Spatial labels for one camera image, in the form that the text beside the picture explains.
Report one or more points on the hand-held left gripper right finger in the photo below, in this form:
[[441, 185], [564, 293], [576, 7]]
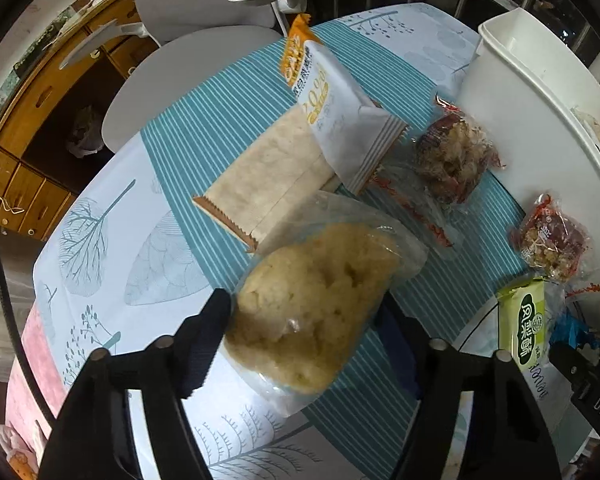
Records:
[[402, 360]]

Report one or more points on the pink blanket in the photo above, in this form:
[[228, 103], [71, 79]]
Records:
[[30, 360]]

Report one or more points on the cartoon plush toy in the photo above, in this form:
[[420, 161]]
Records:
[[16, 457]]

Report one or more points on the green snack packet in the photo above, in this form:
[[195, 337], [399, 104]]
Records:
[[522, 325]]

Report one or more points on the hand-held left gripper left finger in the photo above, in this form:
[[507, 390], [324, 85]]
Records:
[[202, 350]]

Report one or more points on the red brown nut snack packet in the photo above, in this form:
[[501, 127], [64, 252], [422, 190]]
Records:
[[550, 245], [452, 155]]

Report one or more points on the blue white snack packet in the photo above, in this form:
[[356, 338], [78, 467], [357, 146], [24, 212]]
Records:
[[575, 330]]

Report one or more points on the beige long snack packet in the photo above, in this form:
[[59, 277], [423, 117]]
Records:
[[270, 175]]

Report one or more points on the clear red-edged wrapper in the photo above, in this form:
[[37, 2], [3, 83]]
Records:
[[420, 210]]

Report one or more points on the white plastic bin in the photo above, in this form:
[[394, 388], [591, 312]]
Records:
[[530, 110]]

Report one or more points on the plastic bag under desk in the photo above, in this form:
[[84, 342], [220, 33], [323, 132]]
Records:
[[85, 130]]

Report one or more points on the grey office chair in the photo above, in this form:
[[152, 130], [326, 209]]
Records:
[[180, 65]]

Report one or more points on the wooden desk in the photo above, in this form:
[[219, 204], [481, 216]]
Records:
[[40, 110]]

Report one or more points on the white orange snack packet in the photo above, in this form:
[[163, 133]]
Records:
[[340, 110]]

